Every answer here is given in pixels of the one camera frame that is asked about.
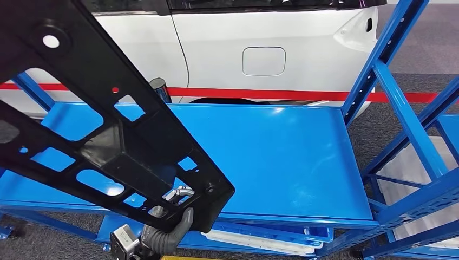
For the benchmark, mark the black plastic plate holder part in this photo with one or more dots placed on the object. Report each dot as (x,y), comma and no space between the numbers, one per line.
(107,71)

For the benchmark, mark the blue metal shelf rack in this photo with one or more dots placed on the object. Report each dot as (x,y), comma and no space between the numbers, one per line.
(450,125)
(287,161)

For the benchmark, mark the white plastic crate stack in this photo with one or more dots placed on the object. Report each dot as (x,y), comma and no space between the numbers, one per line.
(407,167)

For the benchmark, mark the white car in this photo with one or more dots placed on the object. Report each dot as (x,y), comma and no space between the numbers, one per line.
(251,36)

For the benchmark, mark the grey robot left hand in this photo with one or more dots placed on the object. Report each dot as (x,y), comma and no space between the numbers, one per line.
(186,220)

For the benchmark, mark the yellow floor tape marking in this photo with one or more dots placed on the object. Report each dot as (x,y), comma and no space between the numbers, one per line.
(179,258)

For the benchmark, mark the red barrier belt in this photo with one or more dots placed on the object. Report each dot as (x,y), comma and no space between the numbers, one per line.
(287,95)

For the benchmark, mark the black stanchion post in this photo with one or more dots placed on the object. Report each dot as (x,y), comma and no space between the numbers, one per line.
(159,88)

